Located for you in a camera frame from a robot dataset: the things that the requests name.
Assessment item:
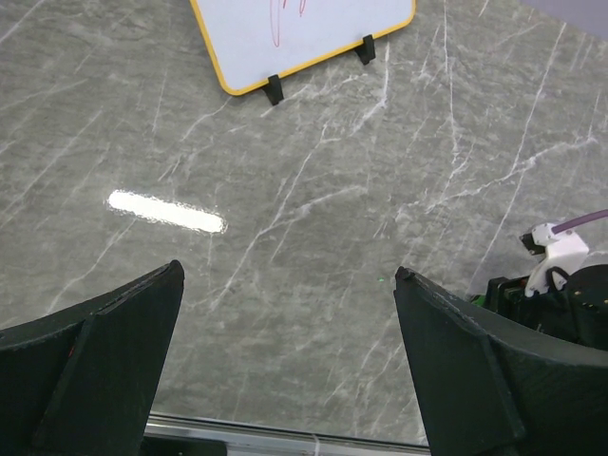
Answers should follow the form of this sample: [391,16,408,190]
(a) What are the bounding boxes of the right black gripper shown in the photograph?
[484,264,607,351]

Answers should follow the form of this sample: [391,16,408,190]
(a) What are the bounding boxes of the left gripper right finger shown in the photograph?
[394,268,607,455]

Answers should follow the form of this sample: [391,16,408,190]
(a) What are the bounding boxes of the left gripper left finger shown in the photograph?
[1,260,184,455]

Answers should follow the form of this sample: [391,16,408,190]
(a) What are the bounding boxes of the green whiteboard eraser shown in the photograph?
[470,294,485,306]

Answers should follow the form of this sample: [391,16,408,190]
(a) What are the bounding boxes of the yellow framed whiteboard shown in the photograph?
[191,0,416,96]

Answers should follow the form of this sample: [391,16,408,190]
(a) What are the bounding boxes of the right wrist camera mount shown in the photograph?
[520,222,589,298]

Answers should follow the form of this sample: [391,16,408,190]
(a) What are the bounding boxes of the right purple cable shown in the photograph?
[550,208,608,235]

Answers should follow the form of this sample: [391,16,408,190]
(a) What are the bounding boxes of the wire whiteboard stand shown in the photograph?
[261,34,376,106]

